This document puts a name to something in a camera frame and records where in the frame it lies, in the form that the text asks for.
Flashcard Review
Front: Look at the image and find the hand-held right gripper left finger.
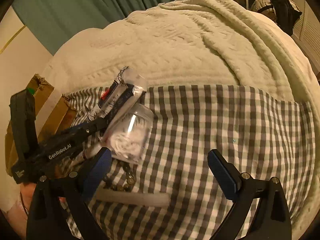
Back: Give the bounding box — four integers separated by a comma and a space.
26, 147, 112, 240

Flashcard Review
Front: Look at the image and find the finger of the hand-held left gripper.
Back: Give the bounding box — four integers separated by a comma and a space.
54, 116, 113, 143
61, 122, 89, 133

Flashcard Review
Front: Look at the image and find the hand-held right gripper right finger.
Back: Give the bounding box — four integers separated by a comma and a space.
207, 149, 292, 240

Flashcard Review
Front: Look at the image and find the white printed tube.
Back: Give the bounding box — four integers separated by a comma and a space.
72, 144, 103, 162

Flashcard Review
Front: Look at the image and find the brown cardboard box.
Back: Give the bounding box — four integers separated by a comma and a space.
5, 74, 78, 176

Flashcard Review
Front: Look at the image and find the clear bag of white cotton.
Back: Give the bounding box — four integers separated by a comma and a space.
101, 105, 154, 164

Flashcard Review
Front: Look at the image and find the dark blue packet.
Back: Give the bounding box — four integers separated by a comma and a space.
96, 80, 137, 121

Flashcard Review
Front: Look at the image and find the person's left hand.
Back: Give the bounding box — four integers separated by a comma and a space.
15, 181, 38, 214

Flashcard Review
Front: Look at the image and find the white flat strip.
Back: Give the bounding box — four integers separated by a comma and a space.
96, 187, 169, 208

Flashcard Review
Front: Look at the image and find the grey white checkered cloth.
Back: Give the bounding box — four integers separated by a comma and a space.
60, 84, 315, 240

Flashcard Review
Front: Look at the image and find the clear plastic wrapper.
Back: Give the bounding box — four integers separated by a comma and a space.
117, 66, 148, 98

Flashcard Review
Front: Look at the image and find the green curtain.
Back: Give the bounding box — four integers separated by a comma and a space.
11, 0, 175, 55

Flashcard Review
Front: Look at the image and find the cream fleece blanket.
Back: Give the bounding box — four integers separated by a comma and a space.
0, 0, 320, 238

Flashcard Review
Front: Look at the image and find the white louvered door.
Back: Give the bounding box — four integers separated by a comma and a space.
287, 0, 320, 64

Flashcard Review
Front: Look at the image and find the beige padded jacket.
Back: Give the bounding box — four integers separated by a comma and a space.
251, 0, 278, 26

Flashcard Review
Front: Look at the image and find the dark jacket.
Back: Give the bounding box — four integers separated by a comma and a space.
269, 0, 303, 37

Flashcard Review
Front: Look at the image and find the dark bead bracelet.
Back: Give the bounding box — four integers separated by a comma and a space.
104, 161, 137, 192

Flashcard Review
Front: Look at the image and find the black cable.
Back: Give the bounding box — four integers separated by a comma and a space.
20, 191, 30, 217

